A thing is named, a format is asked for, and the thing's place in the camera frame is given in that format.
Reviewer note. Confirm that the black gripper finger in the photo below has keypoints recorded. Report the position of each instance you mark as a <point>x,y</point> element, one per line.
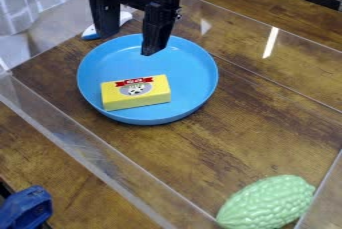
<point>160,15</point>
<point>105,15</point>

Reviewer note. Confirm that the blue round tray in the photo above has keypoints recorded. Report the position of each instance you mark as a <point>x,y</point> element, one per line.
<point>183,61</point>

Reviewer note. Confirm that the yellow butter box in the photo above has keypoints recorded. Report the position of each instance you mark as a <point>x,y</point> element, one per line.
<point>136,92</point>

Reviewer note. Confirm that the white and blue toy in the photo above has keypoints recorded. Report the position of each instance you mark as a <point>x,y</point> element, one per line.
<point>89,33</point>

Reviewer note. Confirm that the green bitter gourd toy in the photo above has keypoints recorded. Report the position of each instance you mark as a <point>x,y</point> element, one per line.
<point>267,204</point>

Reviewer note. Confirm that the clear acrylic enclosure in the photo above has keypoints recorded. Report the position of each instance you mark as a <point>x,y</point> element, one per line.
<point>161,177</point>

